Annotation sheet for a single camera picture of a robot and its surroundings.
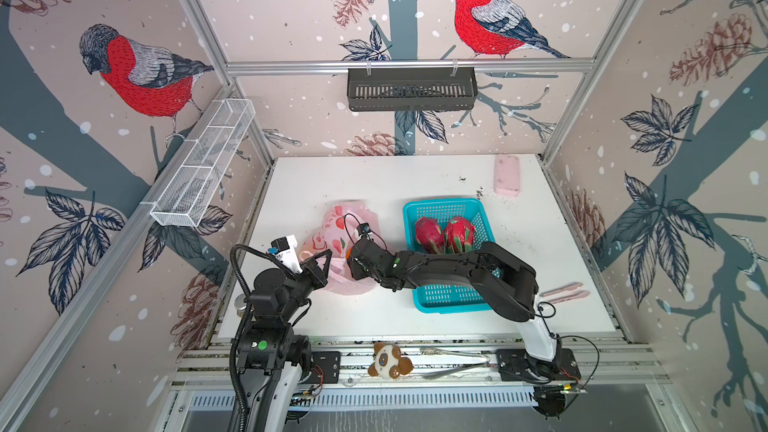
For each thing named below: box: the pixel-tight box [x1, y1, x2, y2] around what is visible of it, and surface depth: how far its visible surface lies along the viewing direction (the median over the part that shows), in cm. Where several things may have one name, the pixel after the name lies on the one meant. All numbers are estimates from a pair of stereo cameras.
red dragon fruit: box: [415, 217, 445, 254], surface depth 92 cm
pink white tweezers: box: [539, 282, 590, 304], surface depth 87 cm
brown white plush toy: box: [368, 342, 414, 379], surface depth 74 cm
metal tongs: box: [420, 348, 491, 380], surface depth 78 cm
